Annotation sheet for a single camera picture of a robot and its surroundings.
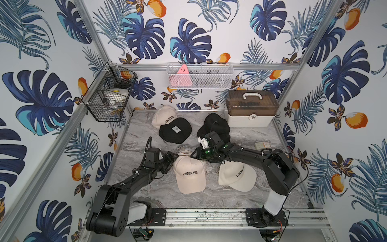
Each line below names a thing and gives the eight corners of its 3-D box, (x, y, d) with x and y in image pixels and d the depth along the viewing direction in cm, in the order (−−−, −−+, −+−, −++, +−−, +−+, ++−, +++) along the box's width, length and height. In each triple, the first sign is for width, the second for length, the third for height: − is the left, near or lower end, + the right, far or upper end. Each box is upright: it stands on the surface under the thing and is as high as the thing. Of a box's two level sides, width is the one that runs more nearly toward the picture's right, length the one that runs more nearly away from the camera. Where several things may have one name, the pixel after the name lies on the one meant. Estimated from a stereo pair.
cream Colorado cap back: (152, 127, 114) (149, 120, 107) (164, 111, 125) (162, 103, 118) (167, 132, 111) (165, 125, 104) (178, 115, 122) (177, 108, 115)
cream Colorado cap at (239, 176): (219, 191, 85) (221, 187, 79) (217, 167, 94) (218, 161, 88) (255, 191, 85) (259, 187, 79) (249, 167, 94) (252, 161, 88)
